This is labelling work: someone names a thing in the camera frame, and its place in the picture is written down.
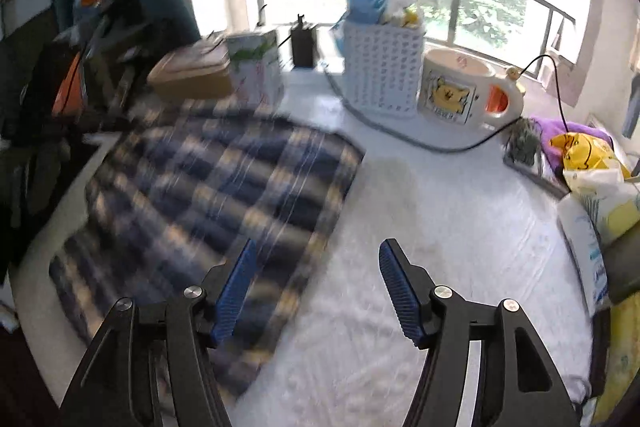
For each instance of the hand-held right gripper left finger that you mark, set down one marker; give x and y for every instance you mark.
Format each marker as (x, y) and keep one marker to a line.
(235, 292)

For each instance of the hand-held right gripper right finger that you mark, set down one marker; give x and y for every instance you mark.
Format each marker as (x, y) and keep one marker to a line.
(397, 292)

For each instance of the blue plaid pants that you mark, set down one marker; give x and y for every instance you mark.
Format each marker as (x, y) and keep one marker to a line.
(210, 192)

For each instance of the white wet wipes pack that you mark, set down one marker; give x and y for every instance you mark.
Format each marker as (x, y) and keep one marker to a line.
(585, 247)

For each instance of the cream mug with bear print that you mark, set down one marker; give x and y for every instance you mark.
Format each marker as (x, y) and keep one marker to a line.
(450, 97)

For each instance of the purple cloth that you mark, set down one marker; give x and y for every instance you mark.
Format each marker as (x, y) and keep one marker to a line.
(550, 132)

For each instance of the wooden lidded box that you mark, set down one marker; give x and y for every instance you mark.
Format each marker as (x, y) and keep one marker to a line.
(192, 74)

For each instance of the white plastic basket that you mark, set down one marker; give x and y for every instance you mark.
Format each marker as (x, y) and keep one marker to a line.
(382, 67)

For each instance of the green and white carton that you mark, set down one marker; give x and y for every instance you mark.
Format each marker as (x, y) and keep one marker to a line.
(255, 67)

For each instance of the grey tumbler with black lid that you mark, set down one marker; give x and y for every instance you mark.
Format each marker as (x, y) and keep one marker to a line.
(625, 267)

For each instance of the white and yellow packet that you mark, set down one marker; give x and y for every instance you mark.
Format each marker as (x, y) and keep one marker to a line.
(610, 202)

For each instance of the yellow cartoon bag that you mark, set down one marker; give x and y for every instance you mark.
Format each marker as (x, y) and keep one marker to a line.
(585, 154)

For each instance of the yellow tissue box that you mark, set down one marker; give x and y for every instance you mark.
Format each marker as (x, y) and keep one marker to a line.
(622, 357)

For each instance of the small yellow-capped bottle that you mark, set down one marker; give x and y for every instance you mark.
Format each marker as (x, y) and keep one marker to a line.
(515, 79)

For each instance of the black charger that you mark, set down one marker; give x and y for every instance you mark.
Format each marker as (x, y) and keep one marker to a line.
(304, 44)

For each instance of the orange and black item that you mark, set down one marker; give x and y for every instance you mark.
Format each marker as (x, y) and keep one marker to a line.
(67, 89)

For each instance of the small yellow packet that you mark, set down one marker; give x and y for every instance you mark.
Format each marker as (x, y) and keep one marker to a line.
(410, 18)

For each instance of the blue plastic item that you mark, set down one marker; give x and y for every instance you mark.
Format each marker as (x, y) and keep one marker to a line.
(365, 4)

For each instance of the hanging laundry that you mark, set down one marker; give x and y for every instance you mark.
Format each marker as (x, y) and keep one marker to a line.
(632, 107)

